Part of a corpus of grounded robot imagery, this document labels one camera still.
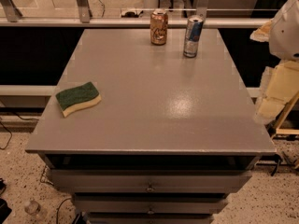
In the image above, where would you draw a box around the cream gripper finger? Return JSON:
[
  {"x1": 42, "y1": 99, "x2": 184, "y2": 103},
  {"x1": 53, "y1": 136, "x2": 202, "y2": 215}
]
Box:
[
  {"x1": 254, "y1": 61, "x2": 299, "y2": 124},
  {"x1": 249, "y1": 21, "x2": 272, "y2": 42}
]

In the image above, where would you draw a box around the silver blue redbull can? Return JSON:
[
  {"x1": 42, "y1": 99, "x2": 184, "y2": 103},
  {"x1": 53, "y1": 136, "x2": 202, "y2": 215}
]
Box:
[{"x1": 183, "y1": 15, "x2": 204, "y2": 58}]

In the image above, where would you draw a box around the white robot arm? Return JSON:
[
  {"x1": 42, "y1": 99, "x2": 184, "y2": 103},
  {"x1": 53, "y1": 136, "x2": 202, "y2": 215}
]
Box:
[{"x1": 250, "y1": 0, "x2": 299, "y2": 124}]

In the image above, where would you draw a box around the orange soda can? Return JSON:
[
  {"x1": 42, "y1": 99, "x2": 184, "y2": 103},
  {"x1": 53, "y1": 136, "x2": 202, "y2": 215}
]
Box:
[{"x1": 150, "y1": 8, "x2": 168, "y2": 45}]

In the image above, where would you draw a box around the green yellow sponge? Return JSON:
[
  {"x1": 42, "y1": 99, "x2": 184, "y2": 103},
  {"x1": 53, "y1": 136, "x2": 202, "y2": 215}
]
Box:
[{"x1": 55, "y1": 82, "x2": 102, "y2": 118}]

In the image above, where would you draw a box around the grey drawer cabinet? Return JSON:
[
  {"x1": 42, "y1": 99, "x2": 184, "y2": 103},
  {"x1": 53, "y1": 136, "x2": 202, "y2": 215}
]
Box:
[{"x1": 25, "y1": 27, "x2": 278, "y2": 224}]

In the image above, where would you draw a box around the middle grey drawer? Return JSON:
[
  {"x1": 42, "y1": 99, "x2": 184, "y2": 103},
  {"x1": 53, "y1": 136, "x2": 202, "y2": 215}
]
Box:
[{"x1": 73, "y1": 194, "x2": 228, "y2": 214}]

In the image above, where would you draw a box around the grey drawer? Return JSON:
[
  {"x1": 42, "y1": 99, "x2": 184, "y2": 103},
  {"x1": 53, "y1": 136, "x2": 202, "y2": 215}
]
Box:
[
  {"x1": 88, "y1": 213, "x2": 213, "y2": 224},
  {"x1": 73, "y1": 194, "x2": 228, "y2": 214},
  {"x1": 51, "y1": 170, "x2": 251, "y2": 193}
]

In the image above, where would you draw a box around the bottom grey drawer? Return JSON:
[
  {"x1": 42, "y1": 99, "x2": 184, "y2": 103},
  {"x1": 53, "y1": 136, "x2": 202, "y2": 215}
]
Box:
[{"x1": 88, "y1": 213, "x2": 213, "y2": 224}]

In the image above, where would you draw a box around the top grey drawer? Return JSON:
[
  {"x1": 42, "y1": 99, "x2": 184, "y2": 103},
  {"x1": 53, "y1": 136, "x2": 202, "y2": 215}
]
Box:
[{"x1": 51, "y1": 170, "x2": 251, "y2": 193}]

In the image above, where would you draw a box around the clear plastic water bottle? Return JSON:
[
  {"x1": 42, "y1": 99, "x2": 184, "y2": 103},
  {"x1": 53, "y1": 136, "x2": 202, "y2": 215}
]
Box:
[{"x1": 24, "y1": 200, "x2": 43, "y2": 220}]

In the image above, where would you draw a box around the wooden yellow frame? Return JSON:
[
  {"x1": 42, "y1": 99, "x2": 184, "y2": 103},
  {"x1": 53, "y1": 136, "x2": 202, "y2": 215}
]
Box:
[{"x1": 271, "y1": 92, "x2": 299, "y2": 138}]

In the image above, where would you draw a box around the black floor cable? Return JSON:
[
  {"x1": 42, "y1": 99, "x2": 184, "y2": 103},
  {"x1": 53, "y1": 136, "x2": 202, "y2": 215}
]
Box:
[{"x1": 0, "y1": 110, "x2": 40, "y2": 151}]

